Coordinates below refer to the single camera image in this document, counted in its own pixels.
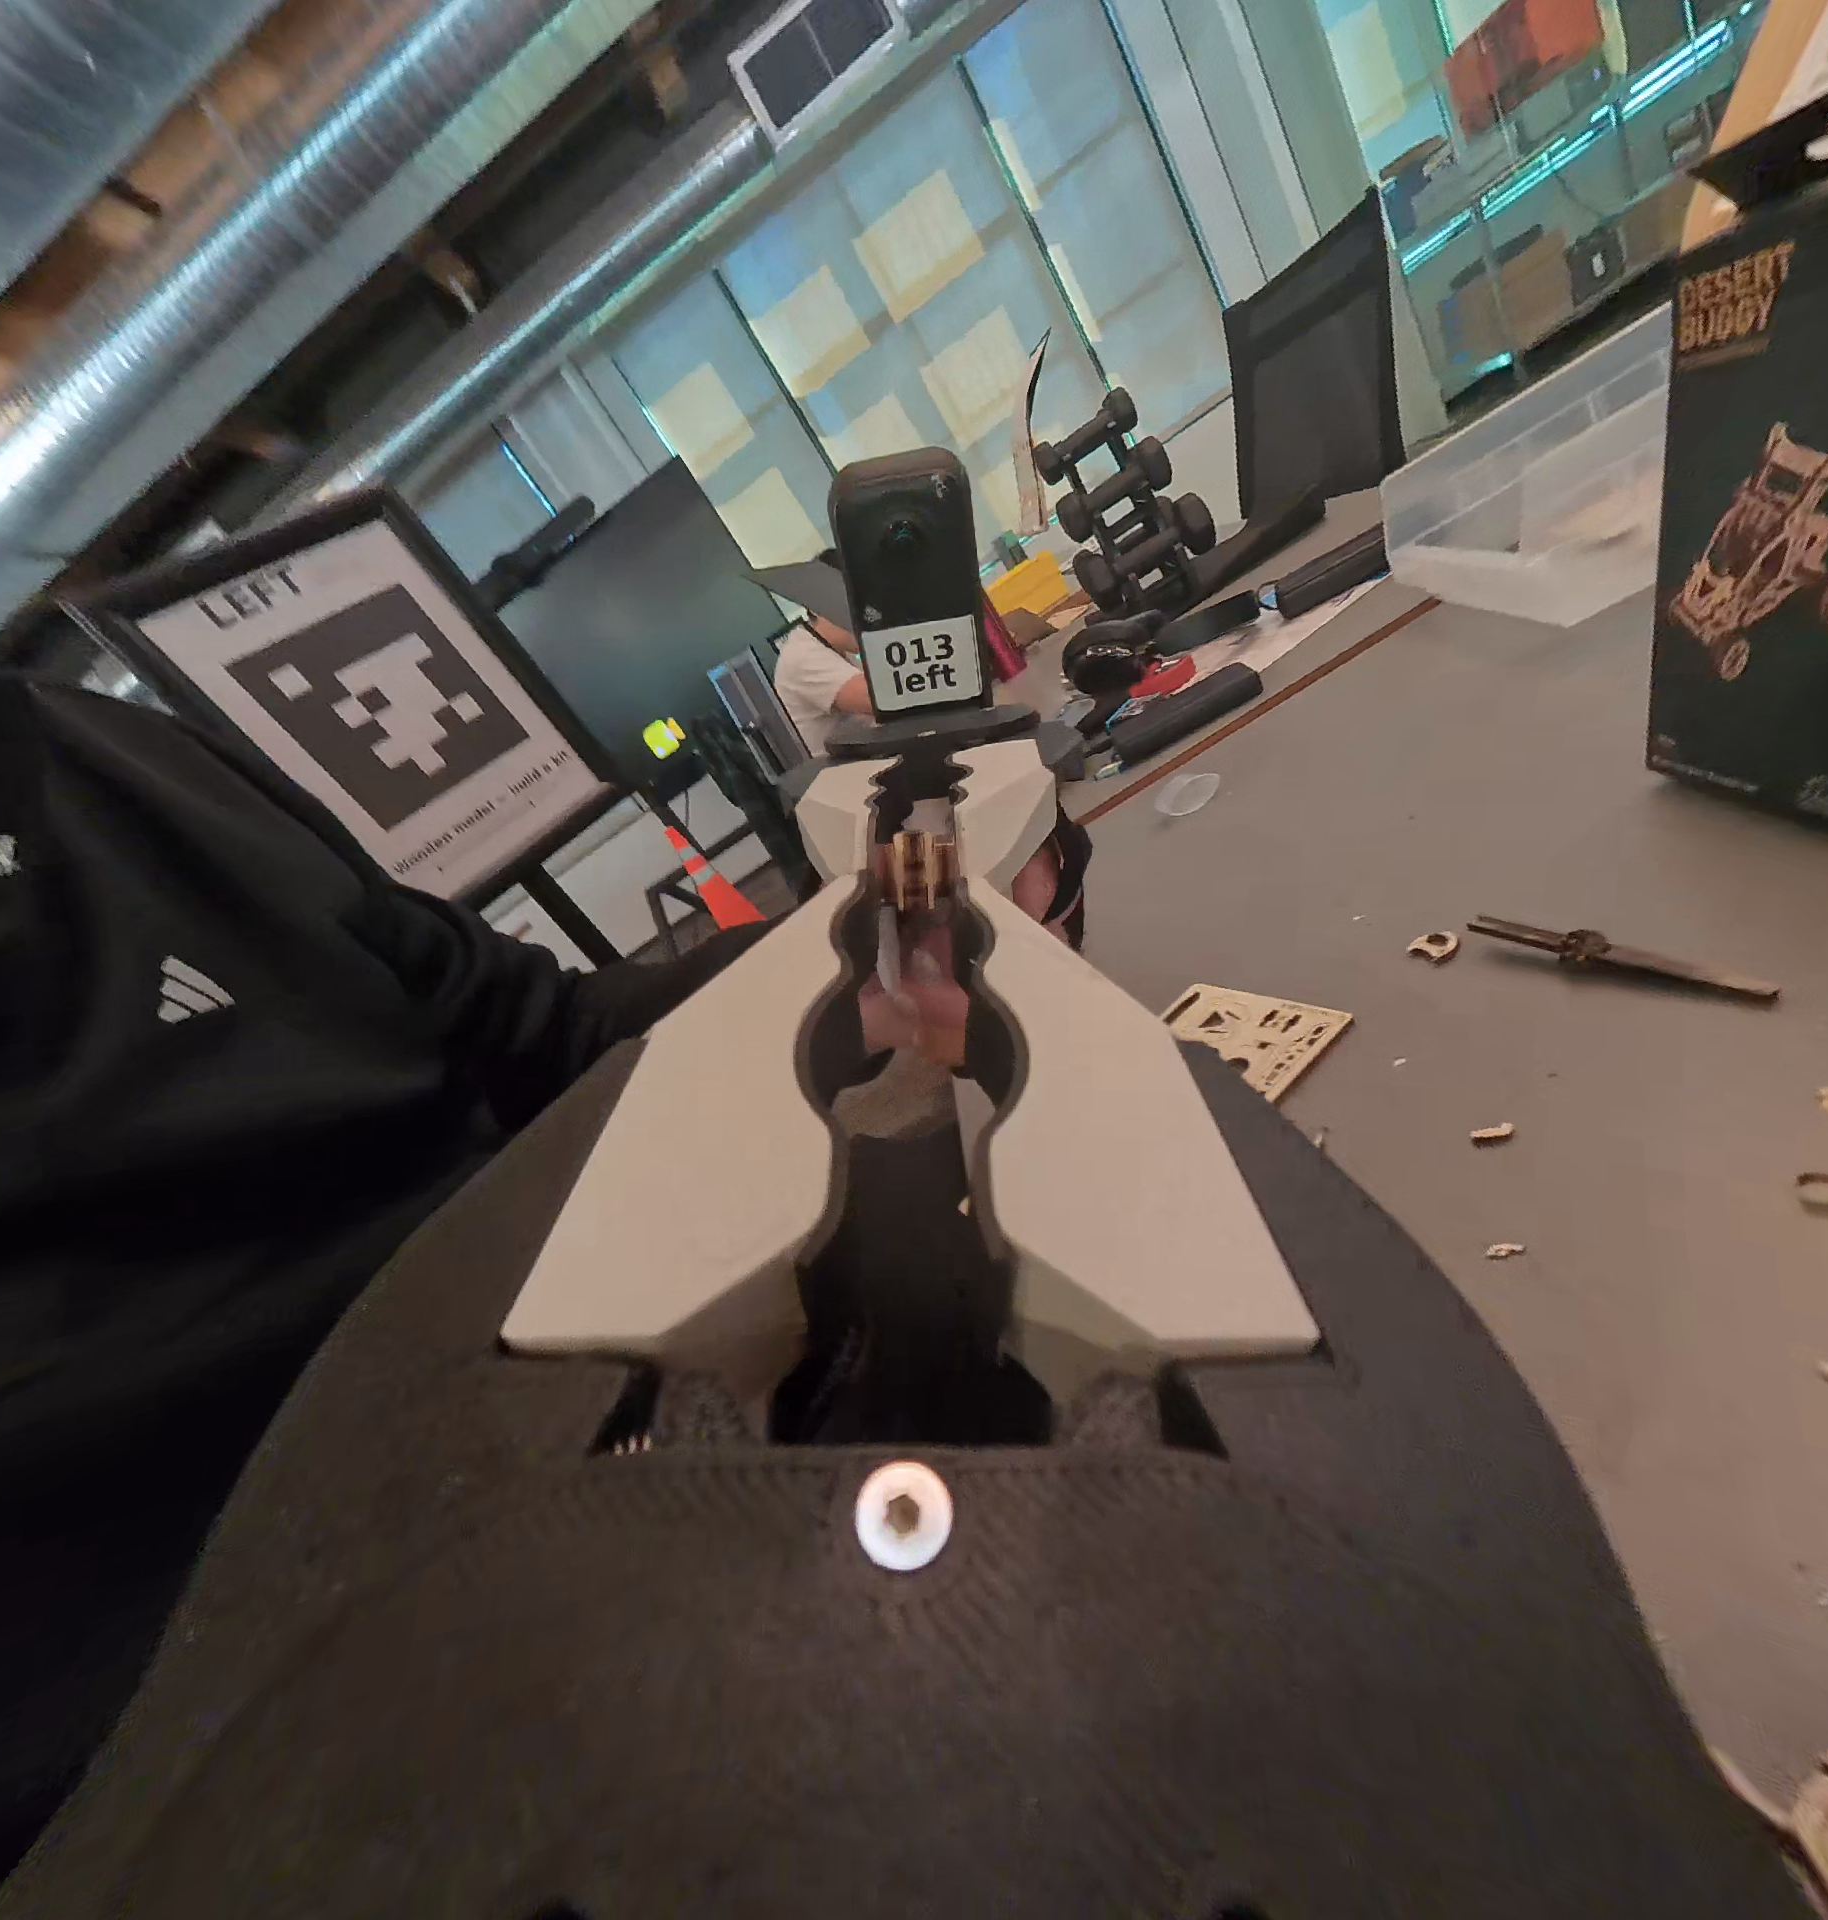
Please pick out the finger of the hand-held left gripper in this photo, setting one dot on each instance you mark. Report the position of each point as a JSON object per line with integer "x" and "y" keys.
{"x": 1019, "y": 819}
{"x": 838, "y": 819}

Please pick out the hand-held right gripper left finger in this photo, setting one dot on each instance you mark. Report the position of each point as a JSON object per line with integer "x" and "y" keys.
{"x": 675, "y": 1185}

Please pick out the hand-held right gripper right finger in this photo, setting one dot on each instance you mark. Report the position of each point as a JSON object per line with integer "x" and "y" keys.
{"x": 1138, "y": 1185}

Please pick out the small layered wooden gear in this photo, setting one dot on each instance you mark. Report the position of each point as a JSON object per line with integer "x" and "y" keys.
{"x": 923, "y": 871}

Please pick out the person's left forearm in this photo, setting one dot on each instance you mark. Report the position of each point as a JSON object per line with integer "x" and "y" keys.
{"x": 614, "y": 1004}

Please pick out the wooden parts sheet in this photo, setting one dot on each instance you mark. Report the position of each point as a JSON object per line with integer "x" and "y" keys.
{"x": 1305, "y": 1029}

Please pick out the dark green model kit box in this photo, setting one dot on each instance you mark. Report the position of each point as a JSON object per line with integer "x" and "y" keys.
{"x": 1725, "y": 450}

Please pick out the person's left hand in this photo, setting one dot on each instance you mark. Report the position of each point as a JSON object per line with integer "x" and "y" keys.
{"x": 929, "y": 1013}

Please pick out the orange traffic cone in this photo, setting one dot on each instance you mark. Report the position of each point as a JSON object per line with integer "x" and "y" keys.
{"x": 719, "y": 893}

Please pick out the clear plastic cup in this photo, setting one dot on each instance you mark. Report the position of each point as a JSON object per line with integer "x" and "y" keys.
{"x": 1193, "y": 794}

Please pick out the black foam roller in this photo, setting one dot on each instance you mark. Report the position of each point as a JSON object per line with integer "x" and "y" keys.
{"x": 1327, "y": 573}
{"x": 1185, "y": 717}

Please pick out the black dumbbell rack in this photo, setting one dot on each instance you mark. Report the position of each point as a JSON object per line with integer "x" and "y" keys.
{"x": 1117, "y": 524}

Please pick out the black monitor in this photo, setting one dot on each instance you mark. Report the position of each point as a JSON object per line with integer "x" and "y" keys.
{"x": 629, "y": 600}

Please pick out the small round wooden part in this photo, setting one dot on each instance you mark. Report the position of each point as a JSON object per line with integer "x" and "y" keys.
{"x": 1433, "y": 942}

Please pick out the dark wooden axle with gear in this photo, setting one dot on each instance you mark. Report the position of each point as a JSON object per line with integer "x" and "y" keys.
{"x": 1679, "y": 972}

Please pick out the clear plastic bin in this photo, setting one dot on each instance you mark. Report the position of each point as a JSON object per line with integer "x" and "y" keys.
{"x": 1528, "y": 524}

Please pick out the framed marker sign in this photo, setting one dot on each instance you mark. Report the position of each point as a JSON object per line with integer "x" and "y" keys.
{"x": 209, "y": 660}

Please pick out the metal storage shelving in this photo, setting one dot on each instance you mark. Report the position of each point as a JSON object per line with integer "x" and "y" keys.
{"x": 1514, "y": 285}

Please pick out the cardboard box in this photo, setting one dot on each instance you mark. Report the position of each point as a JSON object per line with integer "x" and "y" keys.
{"x": 1814, "y": 74}

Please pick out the silver ventilation duct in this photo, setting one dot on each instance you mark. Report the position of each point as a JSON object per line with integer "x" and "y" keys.
{"x": 44, "y": 104}
{"x": 629, "y": 255}

